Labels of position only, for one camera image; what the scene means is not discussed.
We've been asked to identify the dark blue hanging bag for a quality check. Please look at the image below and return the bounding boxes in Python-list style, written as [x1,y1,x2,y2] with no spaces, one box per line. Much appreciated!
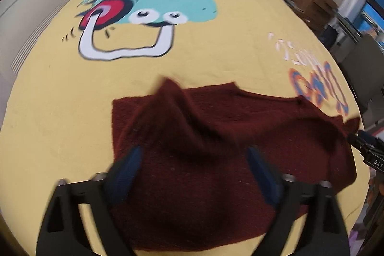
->
[319,25,345,49]

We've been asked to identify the yellow printed blanket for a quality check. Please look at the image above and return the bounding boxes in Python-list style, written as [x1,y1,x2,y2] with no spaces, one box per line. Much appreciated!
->
[0,0,365,256]

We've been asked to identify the cardboard boxes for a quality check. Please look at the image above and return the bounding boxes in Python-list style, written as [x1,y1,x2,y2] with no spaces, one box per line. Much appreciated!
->
[288,0,339,35]

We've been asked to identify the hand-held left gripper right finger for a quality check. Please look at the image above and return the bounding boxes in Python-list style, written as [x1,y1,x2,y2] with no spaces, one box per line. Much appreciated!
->
[246,146,350,256]

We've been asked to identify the grey-green chair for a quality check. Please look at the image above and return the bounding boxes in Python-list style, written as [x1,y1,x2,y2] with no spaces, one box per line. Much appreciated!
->
[336,34,384,131]

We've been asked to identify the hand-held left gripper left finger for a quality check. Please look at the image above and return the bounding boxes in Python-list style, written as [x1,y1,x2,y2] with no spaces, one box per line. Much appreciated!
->
[35,146,143,256]

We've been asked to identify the dark red knitted sweater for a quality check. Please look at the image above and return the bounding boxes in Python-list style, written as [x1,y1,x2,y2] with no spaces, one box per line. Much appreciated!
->
[112,76,360,252]

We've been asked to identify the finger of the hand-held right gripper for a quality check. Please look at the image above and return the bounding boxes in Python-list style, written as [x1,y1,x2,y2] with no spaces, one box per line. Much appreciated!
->
[358,129,384,146]
[347,134,374,153]

